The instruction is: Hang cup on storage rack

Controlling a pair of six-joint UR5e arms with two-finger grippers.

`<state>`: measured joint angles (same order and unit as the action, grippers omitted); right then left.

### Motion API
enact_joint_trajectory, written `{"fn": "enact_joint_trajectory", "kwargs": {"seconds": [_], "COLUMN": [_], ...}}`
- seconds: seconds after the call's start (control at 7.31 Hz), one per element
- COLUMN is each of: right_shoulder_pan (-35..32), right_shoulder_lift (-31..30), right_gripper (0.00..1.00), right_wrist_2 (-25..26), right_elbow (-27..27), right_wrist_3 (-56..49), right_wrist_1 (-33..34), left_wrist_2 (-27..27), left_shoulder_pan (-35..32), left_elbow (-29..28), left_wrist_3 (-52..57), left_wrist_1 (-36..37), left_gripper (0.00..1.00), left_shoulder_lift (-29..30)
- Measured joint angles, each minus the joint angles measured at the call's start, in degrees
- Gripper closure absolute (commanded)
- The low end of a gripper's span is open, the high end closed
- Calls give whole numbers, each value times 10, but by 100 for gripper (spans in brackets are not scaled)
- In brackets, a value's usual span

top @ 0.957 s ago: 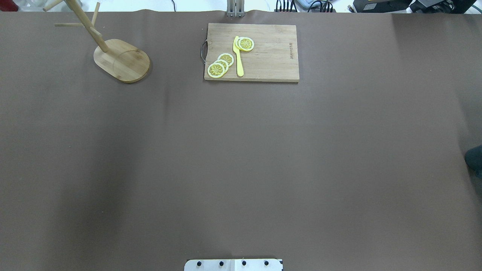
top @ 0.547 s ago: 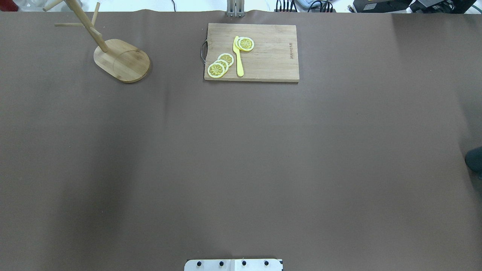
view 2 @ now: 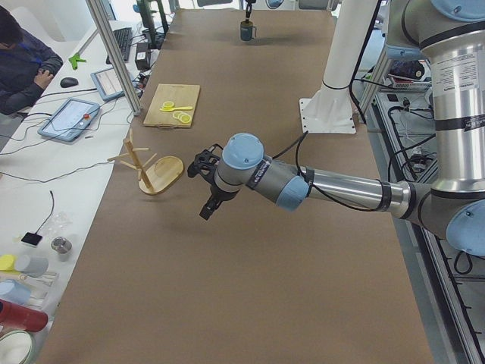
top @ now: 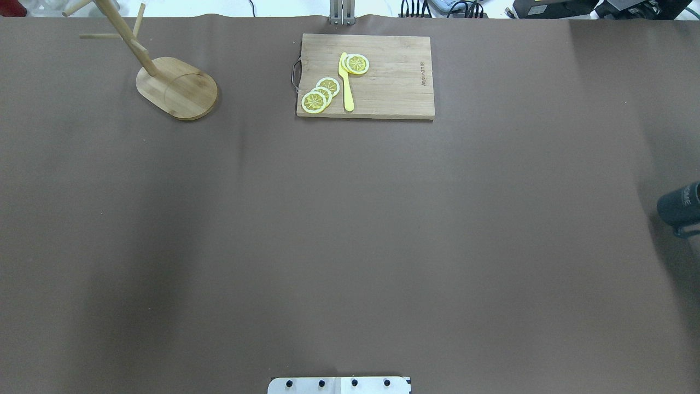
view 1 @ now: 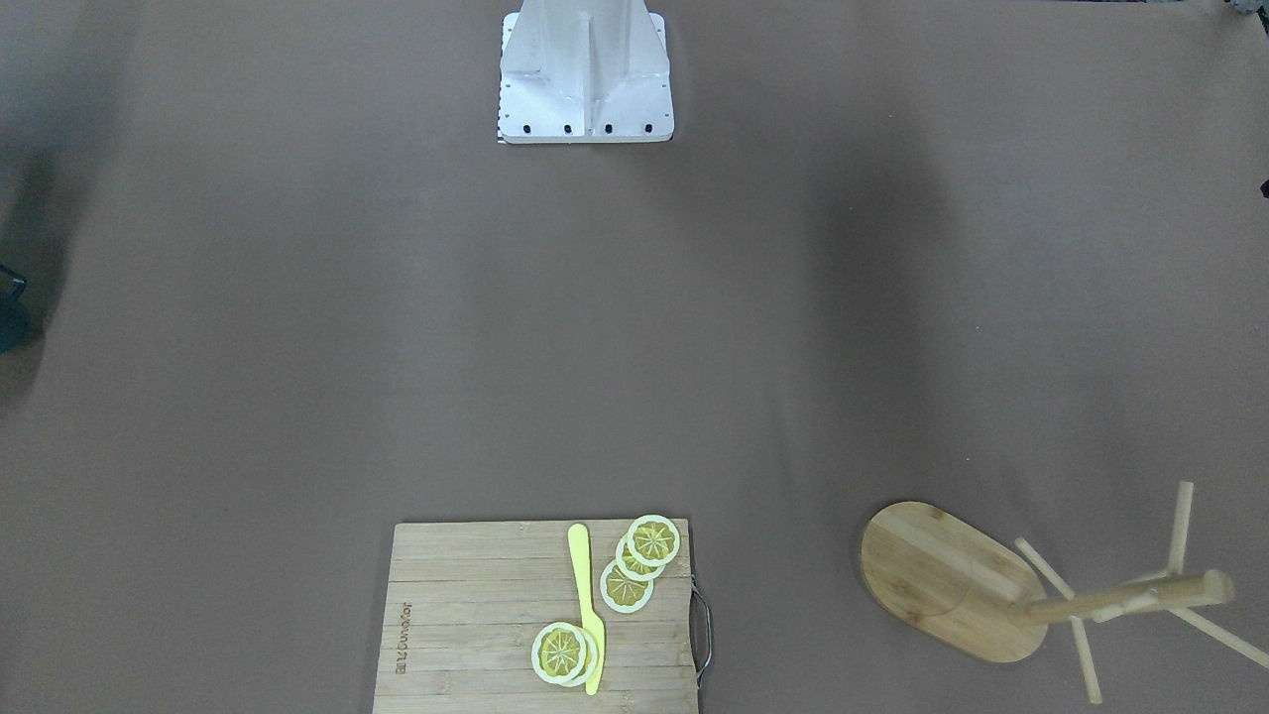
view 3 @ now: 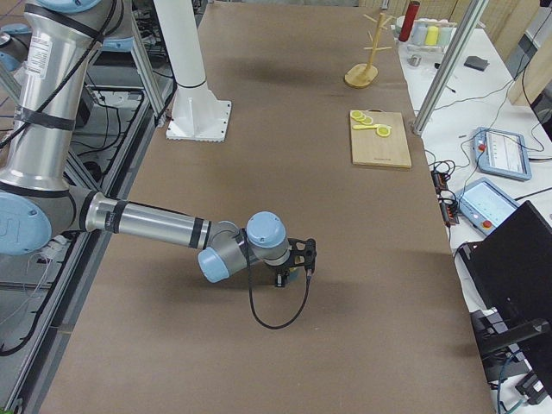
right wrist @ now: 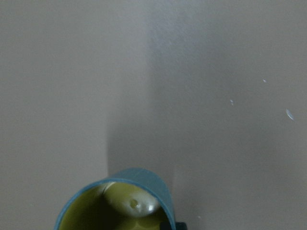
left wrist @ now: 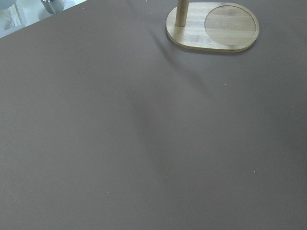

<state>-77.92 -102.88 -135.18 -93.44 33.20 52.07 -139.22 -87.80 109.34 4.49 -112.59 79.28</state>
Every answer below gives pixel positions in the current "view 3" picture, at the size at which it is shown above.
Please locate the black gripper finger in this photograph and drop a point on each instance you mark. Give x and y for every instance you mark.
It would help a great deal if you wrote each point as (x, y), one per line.
(281, 279)

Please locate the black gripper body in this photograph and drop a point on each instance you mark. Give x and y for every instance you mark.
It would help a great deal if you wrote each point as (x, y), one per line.
(280, 273)

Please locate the dark teal mug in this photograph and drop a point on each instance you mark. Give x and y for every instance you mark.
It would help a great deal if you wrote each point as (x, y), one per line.
(293, 273)

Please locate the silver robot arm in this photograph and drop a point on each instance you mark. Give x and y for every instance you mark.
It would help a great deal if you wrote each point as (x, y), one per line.
(36, 201)

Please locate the wooden mug rack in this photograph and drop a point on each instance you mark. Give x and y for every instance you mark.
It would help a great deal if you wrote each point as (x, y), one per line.
(362, 75)

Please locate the grey cup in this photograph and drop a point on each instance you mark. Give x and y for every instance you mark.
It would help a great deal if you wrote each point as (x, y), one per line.
(419, 34)

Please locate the yellow cup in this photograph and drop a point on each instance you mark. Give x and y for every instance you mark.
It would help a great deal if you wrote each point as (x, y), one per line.
(432, 34)

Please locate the light blue cup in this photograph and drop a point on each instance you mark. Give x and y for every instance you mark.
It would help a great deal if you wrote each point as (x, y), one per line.
(444, 36)

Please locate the wooden cutting board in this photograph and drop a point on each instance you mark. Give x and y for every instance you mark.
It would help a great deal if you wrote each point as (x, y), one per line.
(369, 149)

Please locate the yellow plastic knife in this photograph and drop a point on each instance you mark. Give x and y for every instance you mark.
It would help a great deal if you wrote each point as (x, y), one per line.
(362, 126)

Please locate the lemon slice pair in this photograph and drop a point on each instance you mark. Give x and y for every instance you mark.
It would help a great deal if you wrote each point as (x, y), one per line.
(383, 130)

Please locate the lemon slice stack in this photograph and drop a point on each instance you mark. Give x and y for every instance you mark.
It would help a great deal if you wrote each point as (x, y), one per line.
(361, 117)

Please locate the near blue teach pendant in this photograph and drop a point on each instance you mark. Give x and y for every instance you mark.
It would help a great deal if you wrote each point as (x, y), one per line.
(485, 205)

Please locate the blue teach pendant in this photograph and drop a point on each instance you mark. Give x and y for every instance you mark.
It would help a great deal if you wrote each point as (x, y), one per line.
(485, 205)
(501, 153)

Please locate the far blue teach pendant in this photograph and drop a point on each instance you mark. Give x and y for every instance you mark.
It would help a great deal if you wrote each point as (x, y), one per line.
(501, 153)

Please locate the small black pad device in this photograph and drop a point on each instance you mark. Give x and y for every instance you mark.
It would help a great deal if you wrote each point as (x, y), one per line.
(476, 63)

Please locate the red thermos bottle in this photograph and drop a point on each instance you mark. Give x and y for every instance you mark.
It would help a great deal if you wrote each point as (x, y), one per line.
(408, 22)

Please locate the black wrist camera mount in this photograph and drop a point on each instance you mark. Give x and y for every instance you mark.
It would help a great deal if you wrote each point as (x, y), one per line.
(303, 253)

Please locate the white pedestal column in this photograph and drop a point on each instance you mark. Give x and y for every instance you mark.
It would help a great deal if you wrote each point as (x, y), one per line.
(197, 114)

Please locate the aluminium frame post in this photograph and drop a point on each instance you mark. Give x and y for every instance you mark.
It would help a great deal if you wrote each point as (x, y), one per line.
(458, 43)

